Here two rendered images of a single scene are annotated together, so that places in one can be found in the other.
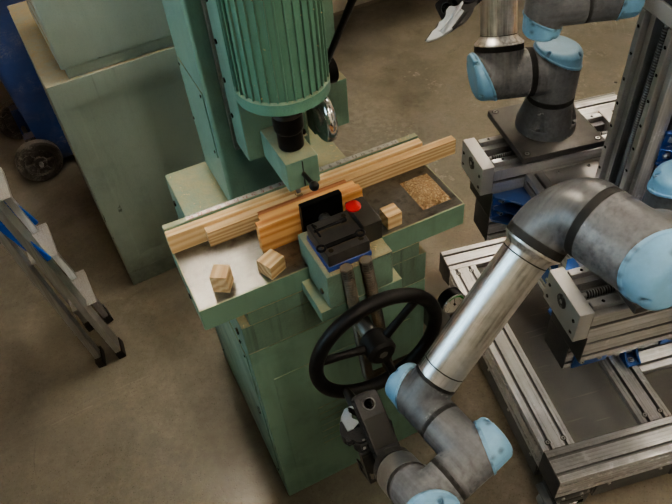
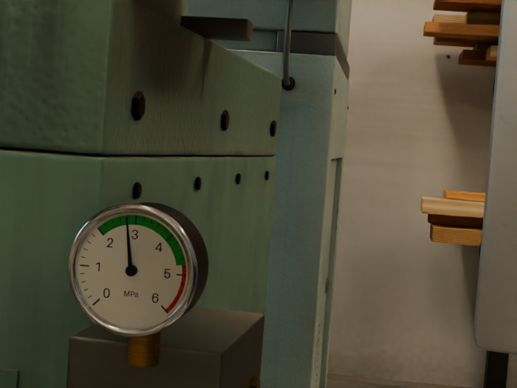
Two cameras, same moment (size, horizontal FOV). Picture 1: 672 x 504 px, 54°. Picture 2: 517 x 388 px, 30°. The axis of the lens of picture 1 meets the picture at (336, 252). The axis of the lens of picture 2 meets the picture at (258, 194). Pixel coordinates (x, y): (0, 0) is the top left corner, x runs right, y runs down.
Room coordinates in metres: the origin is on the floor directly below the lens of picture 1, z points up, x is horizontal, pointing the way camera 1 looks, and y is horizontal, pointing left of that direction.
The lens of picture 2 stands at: (0.61, -0.55, 0.72)
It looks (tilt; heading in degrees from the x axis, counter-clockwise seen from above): 3 degrees down; 32
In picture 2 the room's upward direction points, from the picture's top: 4 degrees clockwise
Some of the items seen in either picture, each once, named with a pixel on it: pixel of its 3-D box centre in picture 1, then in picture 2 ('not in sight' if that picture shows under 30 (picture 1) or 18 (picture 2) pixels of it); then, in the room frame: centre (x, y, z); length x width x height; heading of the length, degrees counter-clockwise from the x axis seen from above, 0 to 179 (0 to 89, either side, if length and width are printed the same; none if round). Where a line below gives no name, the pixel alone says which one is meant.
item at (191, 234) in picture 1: (301, 193); not in sight; (1.09, 0.06, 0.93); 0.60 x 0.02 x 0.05; 112
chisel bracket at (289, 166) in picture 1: (291, 157); not in sight; (1.09, 0.07, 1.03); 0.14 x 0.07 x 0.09; 22
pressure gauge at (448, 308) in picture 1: (450, 301); (141, 285); (0.97, -0.25, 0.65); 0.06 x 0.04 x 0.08; 112
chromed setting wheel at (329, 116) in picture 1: (322, 115); not in sight; (1.24, 0.00, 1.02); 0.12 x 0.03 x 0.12; 22
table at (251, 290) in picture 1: (328, 247); not in sight; (0.97, 0.01, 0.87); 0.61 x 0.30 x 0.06; 112
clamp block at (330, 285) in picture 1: (345, 258); not in sight; (0.89, -0.02, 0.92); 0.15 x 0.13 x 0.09; 112
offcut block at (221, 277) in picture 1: (221, 278); not in sight; (0.87, 0.23, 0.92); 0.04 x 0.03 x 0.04; 169
